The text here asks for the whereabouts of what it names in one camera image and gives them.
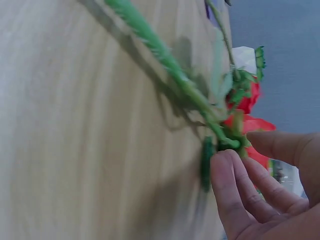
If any dark green artificial leaf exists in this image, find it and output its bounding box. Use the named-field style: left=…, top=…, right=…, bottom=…
left=200, top=136, right=216, bottom=193

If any green serrated artificial leaf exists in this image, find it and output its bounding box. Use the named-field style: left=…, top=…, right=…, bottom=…
left=254, top=45, right=266, bottom=81

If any green fern leaf stem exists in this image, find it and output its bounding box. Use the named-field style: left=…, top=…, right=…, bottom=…
left=103, top=0, right=242, bottom=152

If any person's right hand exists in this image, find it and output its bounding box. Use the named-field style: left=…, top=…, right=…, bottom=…
left=210, top=131, right=320, bottom=240

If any white faceted vase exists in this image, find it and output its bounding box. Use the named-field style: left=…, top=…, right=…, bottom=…
left=231, top=46, right=258, bottom=75

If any red artificial rose with stem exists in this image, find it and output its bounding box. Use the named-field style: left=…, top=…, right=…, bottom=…
left=206, top=0, right=263, bottom=113

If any red artificial flower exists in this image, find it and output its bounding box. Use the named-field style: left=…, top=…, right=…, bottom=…
left=222, top=109, right=277, bottom=166

